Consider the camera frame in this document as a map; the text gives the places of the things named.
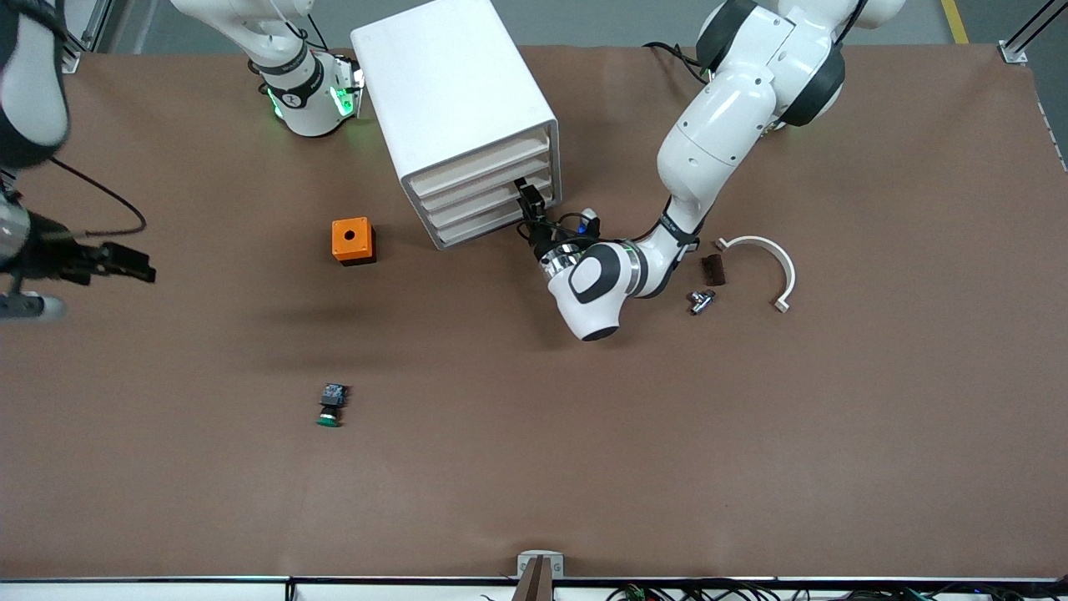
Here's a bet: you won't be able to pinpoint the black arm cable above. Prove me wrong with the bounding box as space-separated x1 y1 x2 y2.
534 212 602 251
50 154 149 239

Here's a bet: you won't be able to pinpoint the brown table mat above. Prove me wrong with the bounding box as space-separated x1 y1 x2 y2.
0 42 1068 581

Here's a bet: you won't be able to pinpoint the tangled black cables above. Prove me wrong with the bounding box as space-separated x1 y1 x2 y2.
480 580 1068 601

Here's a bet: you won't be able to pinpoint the black base cable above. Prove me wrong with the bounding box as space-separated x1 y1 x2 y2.
642 40 710 84

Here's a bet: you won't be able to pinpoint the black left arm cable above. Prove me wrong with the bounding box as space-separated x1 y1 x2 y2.
534 212 602 251

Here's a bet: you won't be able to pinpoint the brown upright bar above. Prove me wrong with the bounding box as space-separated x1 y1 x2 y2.
513 558 556 601

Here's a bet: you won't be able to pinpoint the white curved plastic bracket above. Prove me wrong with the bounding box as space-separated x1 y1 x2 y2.
716 235 797 314

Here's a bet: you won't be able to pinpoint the right arm base connector panel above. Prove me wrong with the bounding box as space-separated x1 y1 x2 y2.
334 52 366 118

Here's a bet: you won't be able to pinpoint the green push button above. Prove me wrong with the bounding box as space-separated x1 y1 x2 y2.
318 383 349 428

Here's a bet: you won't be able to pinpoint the orange box with hole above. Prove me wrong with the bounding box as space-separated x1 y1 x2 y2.
331 217 377 266

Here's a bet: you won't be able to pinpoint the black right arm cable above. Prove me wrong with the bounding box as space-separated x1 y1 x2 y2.
50 154 149 239

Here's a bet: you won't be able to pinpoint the aluminium frame profile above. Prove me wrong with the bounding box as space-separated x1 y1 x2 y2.
58 0 113 74
999 0 1068 66

